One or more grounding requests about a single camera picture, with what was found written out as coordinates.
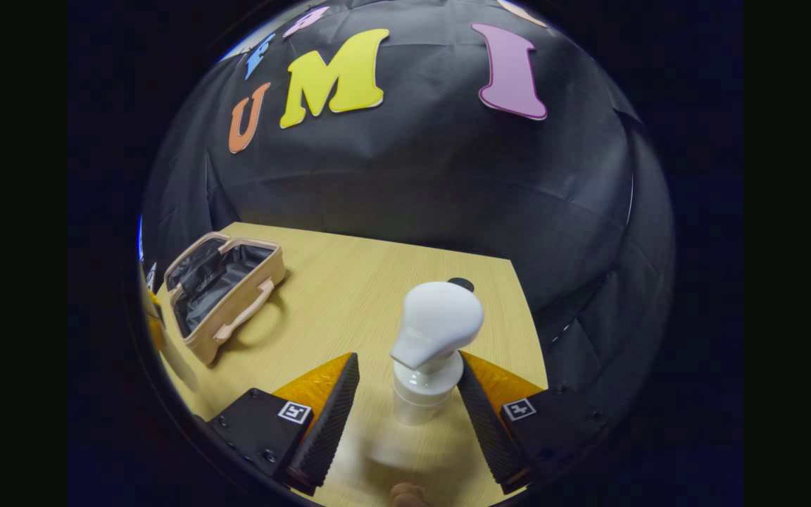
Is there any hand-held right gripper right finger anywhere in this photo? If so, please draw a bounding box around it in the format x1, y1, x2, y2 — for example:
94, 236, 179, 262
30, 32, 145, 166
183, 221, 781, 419
456, 350, 607, 495

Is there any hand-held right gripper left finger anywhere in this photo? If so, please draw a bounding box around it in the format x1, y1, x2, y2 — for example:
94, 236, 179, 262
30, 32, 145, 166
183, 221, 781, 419
206, 352, 362, 497

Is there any pink suitcase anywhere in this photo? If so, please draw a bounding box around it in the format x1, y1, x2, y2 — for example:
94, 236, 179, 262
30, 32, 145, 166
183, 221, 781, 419
163, 232, 287, 366

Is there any white pump bottle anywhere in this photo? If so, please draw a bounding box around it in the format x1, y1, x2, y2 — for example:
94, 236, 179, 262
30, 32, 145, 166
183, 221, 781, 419
389, 282, 485, 427

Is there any black backdrop cloth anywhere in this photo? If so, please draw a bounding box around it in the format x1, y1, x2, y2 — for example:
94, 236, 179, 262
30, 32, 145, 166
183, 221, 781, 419
139, 0, 675, 353

